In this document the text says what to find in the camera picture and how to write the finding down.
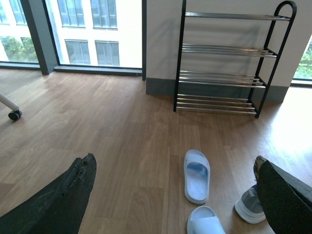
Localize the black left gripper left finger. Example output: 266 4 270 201
0 153 97 234

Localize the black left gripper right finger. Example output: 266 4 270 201
253 156 312 234

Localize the grey knit sneaker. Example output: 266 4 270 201
234 184 266 224

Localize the light blue slide sandal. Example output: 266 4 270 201
184 149 211 205
187 206 225 234

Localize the black metal shoe rack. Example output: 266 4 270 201
173 0 297 118

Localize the white office chair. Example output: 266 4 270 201
0 93 22 121

